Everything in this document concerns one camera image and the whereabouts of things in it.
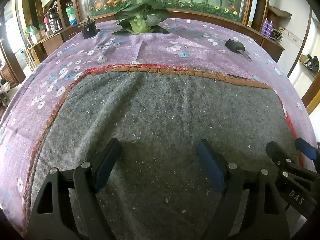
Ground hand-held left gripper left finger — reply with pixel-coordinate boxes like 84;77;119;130
25;138;122;240

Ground green plastic bag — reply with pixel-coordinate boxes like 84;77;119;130
25;24;41;34

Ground carved wooden wall shelf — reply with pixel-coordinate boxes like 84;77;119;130
267;6;292;28

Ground grey felt mat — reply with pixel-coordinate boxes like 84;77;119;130
24;64;304;240

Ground tangled cables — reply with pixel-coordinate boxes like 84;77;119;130
272;27;286;41

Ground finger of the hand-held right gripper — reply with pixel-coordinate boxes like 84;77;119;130
265;141;320;218
294;138;320;173

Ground wooden corner cabinet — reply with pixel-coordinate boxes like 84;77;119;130
260;32;285;63

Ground black cylindrical motor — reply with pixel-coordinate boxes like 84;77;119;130
78;17;100;39

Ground black car key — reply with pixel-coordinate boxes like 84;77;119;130
224;39;253;62

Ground low wooden sideboard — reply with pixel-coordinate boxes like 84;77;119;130
40;25;83;57

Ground green plastic bottle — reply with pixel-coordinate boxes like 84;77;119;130
66;2;77;26

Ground wicker basket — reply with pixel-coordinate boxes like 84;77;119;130
0;65;14;87

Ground black bag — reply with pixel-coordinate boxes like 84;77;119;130
301;54;320;75

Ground purple floral tablecloth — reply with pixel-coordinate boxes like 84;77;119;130
0;17;318;230

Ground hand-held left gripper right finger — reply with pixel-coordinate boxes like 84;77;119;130
197;139;292;240

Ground green bok choy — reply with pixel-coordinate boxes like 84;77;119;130
112;0;170;35

